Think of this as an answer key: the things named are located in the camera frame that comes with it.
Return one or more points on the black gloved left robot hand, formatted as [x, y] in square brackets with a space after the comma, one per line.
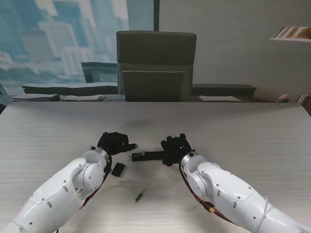
[114, 143]

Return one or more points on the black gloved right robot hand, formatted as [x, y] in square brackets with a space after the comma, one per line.
[175, 150]

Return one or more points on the black remote control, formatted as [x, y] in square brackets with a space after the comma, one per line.
[145, 156]

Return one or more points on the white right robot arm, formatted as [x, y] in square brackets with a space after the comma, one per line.
[230, 189]

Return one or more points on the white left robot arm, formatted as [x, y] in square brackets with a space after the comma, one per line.
[60, 189]

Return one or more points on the black battery cover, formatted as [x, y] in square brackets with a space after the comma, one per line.
[118, 170]

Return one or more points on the white paper stack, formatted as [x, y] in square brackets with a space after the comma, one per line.
[82, 98]

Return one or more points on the dark grey paper stack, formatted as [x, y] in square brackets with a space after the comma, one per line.
[36, 97]

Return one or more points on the grey office chair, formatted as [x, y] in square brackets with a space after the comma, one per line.
[155, 53]

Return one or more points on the white zip tie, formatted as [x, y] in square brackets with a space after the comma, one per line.
[18, 225]
[264, 208]

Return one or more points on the dark object at edge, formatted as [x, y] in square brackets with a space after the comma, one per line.
[2, 97]

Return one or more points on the brown rounded object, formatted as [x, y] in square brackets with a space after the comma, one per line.
[284, 98]

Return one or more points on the city skyline backdrop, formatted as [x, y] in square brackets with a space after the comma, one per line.
[48, 36]

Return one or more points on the light wooden stack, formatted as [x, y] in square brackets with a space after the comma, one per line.
[305, 102]

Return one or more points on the black vertical frame post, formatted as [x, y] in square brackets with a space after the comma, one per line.
[156, 14]

